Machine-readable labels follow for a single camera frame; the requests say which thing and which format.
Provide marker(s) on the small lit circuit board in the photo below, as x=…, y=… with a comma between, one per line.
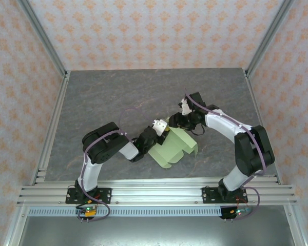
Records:
x=240, y=211

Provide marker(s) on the aluminium frame post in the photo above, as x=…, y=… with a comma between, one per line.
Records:
x=45, y=36
x=269, y=36

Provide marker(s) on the yellow connector circuit board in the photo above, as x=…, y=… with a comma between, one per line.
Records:
x=88, y=211

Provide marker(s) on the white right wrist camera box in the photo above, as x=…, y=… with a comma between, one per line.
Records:
x=186, y=107

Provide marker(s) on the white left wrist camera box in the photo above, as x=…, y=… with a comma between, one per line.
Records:
x=160, y=125

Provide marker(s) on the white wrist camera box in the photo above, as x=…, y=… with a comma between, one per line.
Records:
x=186, y=107
x=160, y=125

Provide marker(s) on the light green paper box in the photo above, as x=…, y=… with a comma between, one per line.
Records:
x=169, y=151

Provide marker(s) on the narrow aluminium table edge rail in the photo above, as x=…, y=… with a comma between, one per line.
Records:
x=156, y=182

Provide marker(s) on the aluminium table side rail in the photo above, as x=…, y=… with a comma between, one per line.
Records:
x=60, y=97
x=256, y=102

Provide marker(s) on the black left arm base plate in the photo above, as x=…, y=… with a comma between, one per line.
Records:
x=105, y=196

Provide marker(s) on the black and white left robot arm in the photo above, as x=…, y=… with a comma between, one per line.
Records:
x=102, y=146

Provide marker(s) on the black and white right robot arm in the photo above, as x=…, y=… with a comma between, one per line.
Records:
x=254, y=151

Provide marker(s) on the wide aluminium mounting beam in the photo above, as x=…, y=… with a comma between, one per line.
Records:
x=156, y=196

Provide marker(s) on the grey metal shelf panel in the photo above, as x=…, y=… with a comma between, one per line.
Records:
x=154, y=230

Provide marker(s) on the aluminium lower frame strut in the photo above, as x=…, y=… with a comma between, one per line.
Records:
x=15, y=228
x=296, y=228

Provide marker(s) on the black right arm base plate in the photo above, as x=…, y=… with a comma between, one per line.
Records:
x=210, y=196

